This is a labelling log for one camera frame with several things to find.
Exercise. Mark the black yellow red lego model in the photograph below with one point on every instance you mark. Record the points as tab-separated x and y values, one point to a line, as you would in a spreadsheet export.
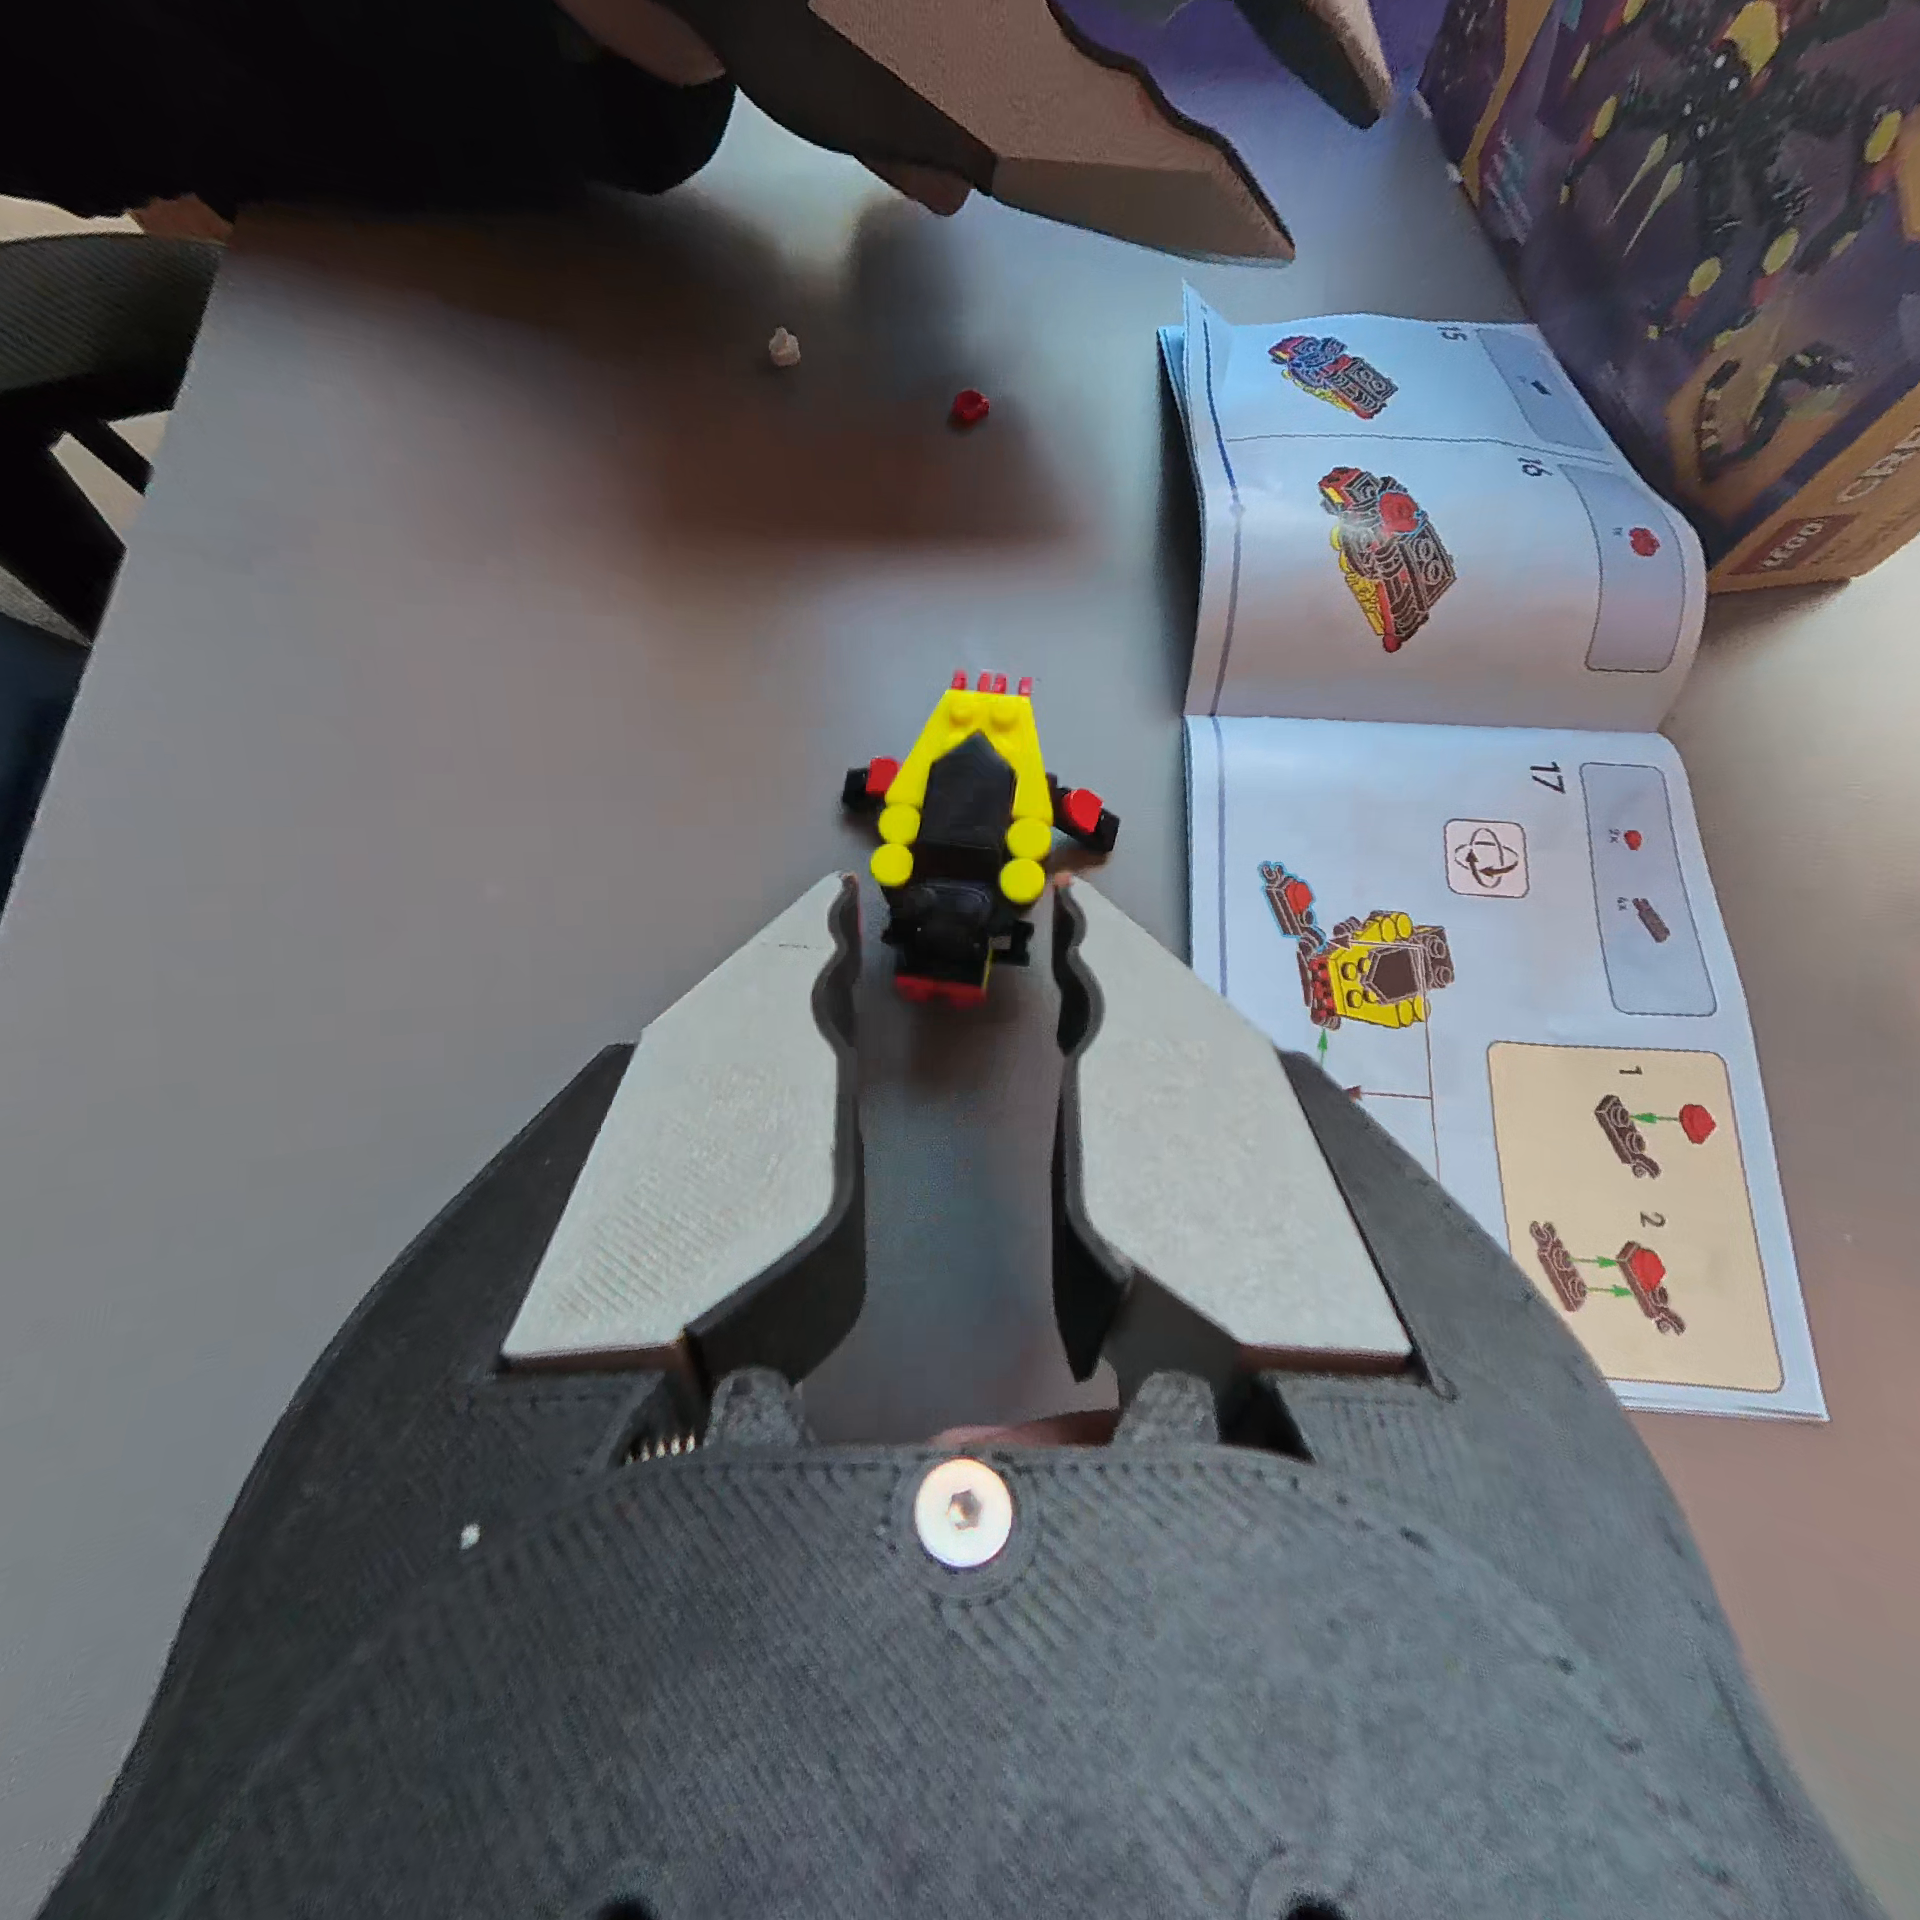
961	810

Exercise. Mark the grey chair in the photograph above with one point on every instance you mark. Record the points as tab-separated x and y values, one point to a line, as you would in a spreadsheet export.
89	314

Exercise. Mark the person's left forearm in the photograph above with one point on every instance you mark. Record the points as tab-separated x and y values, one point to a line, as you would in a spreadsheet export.
301	89

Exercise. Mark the lego instruction booklet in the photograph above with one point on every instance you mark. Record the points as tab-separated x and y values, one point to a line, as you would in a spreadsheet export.
1424	599

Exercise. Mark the person's left hand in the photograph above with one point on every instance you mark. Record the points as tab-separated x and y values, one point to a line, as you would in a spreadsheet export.
645	30

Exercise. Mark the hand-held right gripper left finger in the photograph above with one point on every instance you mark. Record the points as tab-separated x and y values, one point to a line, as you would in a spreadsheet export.
706	1170

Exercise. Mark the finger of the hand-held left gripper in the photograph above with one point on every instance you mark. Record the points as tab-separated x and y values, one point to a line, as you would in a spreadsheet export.
975	77
1328	43

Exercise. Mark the purple lego box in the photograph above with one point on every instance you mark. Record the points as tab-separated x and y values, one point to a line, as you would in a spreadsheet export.
1679	228

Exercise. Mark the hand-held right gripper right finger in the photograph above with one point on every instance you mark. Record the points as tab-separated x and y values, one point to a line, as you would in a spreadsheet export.
1217	1188

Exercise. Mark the small red lego piece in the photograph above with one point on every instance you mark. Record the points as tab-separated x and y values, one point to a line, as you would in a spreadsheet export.
968	410

